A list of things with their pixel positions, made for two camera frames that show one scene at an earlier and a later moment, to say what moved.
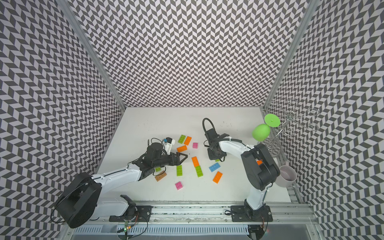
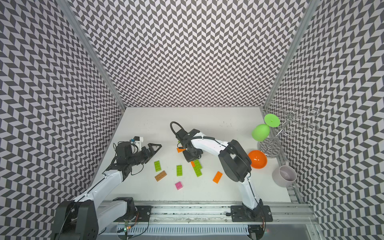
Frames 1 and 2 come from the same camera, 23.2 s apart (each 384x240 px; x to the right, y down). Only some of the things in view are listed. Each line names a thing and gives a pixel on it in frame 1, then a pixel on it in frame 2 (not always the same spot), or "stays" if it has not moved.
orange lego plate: x=182 y=148 stays
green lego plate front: x=199 y=171 stays
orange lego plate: x=217 y=177 stays
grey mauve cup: x=287 y=176 stays
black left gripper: x=177 y=158 -> x=151 y=153
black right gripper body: x=214 y=155 -> x=191 y=154
